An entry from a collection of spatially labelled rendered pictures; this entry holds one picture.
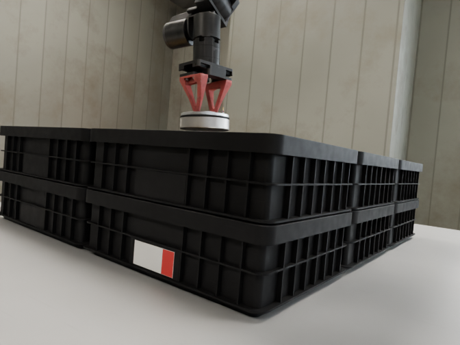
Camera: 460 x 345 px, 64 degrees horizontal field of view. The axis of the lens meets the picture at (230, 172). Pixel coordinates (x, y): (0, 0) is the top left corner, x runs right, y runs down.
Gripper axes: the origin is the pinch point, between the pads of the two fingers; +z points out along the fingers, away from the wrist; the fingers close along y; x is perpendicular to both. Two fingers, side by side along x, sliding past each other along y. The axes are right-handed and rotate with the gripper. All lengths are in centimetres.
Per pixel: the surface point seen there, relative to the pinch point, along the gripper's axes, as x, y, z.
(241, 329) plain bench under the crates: 29.3, 21.5, 30.6
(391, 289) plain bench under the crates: 35.5, -10.0, 31.9
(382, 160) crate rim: 27.9, -25.5, 9.9
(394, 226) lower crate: 25, -43, 26
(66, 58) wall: -263, -84, -79
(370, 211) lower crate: 27.7, -20.0, 20.2
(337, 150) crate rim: 30.1, 0.2, 9.0
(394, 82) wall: -23, -181, -42
